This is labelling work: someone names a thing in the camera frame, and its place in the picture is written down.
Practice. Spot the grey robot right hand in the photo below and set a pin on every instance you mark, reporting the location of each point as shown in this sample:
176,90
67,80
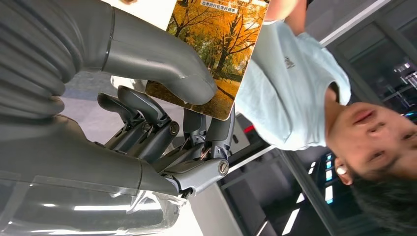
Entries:
81,169

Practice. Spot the person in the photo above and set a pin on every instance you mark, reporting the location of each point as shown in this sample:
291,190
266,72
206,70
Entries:
293,91

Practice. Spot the white earbud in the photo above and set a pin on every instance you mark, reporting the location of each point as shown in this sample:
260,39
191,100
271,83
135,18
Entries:
341,170

